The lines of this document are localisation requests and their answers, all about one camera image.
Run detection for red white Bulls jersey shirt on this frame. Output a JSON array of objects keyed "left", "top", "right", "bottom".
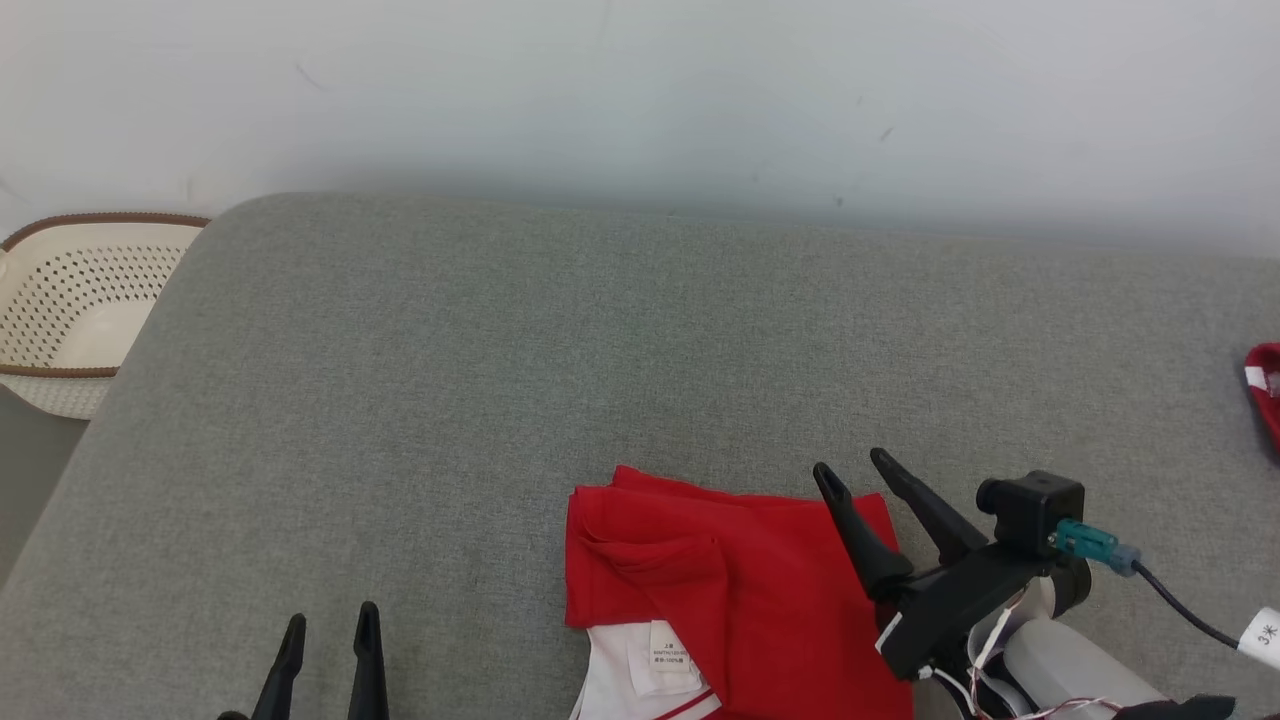
[{"left": 565, "top": 465, "right": 917, "bottom": 720}]

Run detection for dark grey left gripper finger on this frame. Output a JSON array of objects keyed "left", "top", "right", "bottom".
[
  {"left": 250, "top": 614, "right": 307, "bottom": 720},
  {"left": 348, "top": 602, "right": 390, "bottom": 720}
]

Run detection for white cable label tag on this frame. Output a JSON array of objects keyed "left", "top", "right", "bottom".
[{"left": 1237, "top": 606, "right": 1280, "bottom": 671}]

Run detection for cream perforated laundry basket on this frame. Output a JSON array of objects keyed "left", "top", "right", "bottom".
[{"left": 0, "top": 212, "right": 212, "bottom": 420}]

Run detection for thin red white wires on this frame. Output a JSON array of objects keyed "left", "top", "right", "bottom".
[{"left": 928, "top": 598, "right": 1131, "bottom": 720}]

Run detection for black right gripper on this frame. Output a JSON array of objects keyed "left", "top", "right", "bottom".
[{"left": 813, "top": 449, "right": 1056, "bottom": 681}]

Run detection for grey fabric sofa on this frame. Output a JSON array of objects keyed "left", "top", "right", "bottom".
[{"left": 0, "top": 192, "right": 1280, "bottom": 720}]

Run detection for red shorts with white trim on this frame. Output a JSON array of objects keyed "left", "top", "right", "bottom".
[{"left": 1244, "top": 343, "right": 1280, "bottom": 457}]

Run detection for camera cable with teal plug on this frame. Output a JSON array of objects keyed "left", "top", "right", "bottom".
[{"left": 1052, "top": 518, "right": 1243, "bottom": 649}]

